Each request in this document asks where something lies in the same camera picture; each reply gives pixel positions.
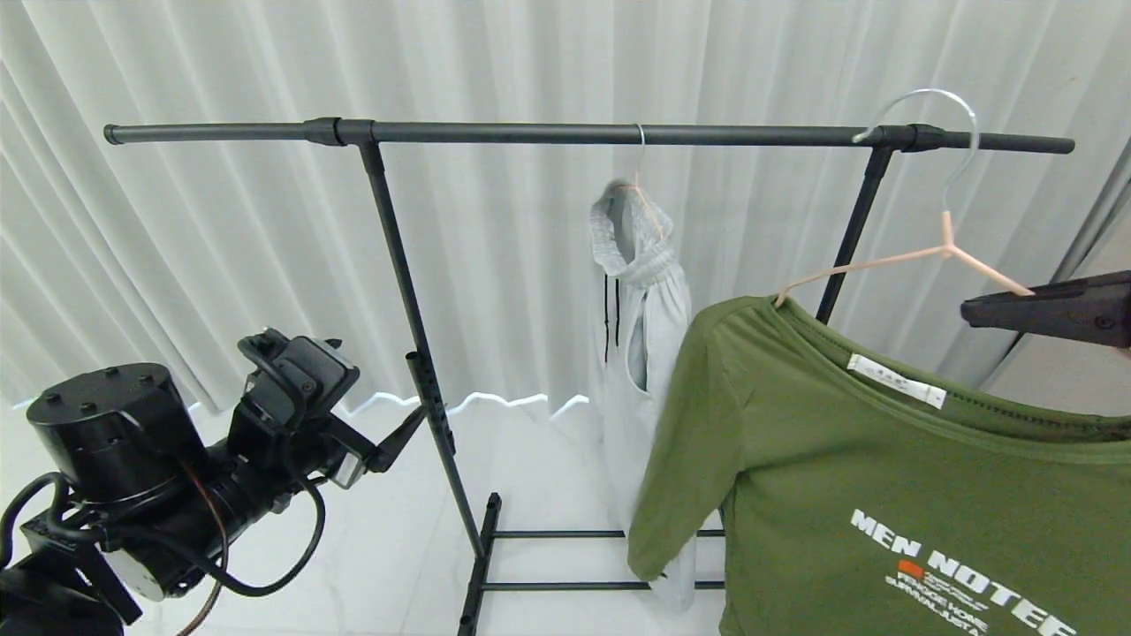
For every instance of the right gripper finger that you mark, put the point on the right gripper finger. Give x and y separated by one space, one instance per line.
1060 318
1104 284

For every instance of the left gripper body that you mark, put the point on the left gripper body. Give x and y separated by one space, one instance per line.
247 495

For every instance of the pink clothes hanger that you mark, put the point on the pink clothes hanger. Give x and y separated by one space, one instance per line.
947 234
640 146

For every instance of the green garment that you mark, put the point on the green garment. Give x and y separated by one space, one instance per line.
839 459

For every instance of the pale grey shorts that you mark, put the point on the pale grey shorts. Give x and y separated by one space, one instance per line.
645 353

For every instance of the black clothes rack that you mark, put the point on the black clothes rack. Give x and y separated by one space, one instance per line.
486 134

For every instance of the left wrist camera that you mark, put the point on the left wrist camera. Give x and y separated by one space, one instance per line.
300 371

